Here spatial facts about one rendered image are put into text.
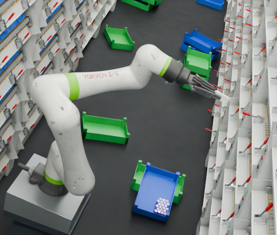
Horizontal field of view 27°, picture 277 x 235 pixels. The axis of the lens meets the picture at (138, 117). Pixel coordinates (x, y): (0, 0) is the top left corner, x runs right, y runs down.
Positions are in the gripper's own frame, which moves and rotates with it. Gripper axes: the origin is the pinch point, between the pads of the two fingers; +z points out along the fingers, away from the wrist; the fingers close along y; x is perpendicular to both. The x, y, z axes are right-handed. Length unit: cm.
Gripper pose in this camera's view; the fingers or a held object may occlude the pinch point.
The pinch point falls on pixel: (220, 97)
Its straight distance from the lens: 244.4
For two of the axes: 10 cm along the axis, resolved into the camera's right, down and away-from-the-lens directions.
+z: 8.8, 4.7, 0.9
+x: 4.4, -7.4, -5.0
